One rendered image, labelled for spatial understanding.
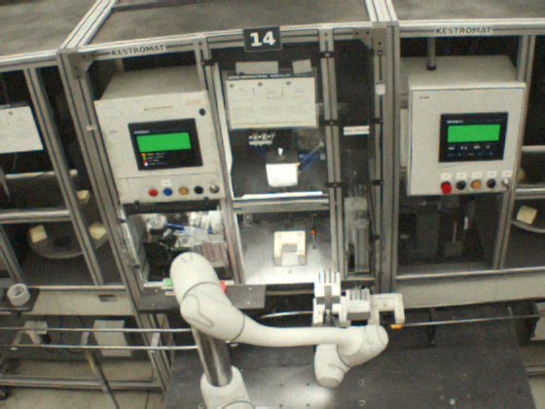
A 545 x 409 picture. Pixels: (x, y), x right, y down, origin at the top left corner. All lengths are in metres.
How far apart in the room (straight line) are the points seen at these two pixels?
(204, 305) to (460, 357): 1.30
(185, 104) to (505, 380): 1.66
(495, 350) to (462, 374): 0.20
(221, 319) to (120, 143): 0.85
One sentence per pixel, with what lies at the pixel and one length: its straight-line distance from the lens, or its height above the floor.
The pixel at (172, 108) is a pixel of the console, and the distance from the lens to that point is 2.30.
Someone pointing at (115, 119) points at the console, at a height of 1.75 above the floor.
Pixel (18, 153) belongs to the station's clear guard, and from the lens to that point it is 2.63.
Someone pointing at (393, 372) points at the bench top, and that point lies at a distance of 2.72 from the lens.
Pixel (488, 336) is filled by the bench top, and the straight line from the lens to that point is 2.89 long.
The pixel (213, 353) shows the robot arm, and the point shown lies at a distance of 2.22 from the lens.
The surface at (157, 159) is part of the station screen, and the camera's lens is 2.40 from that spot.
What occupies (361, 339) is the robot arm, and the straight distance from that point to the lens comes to 2.16.
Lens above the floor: 2.84
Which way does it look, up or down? 37 degrees down
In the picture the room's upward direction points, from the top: 6 degrees counter-clockwise
